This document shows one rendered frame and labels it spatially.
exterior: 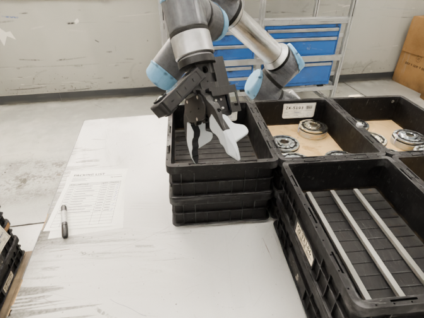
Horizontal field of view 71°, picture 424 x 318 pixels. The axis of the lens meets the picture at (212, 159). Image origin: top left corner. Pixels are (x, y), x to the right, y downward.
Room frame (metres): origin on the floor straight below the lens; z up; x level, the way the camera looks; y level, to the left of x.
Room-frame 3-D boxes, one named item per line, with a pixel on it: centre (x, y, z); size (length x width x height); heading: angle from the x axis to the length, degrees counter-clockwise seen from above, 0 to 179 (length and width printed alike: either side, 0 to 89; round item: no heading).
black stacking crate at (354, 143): (0.86, -0.31, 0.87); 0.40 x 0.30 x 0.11; 6
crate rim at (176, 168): (0.83, -0.01, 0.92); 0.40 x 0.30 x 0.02; 6
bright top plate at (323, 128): (0.97, -0.37, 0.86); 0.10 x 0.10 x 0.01
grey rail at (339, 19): (2.80, -0.42, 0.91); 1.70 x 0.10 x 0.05; 100
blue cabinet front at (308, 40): (2.84, -0.82, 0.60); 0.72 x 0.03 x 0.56; 100
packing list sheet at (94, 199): (0.76, 0.41, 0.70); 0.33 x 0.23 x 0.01; 10
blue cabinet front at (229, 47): (2.70, -0.03, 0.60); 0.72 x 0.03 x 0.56; 100
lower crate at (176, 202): (0.83, -0.01, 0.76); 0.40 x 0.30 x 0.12; 6
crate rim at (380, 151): (0.86, -0.31, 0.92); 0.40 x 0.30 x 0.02; 6
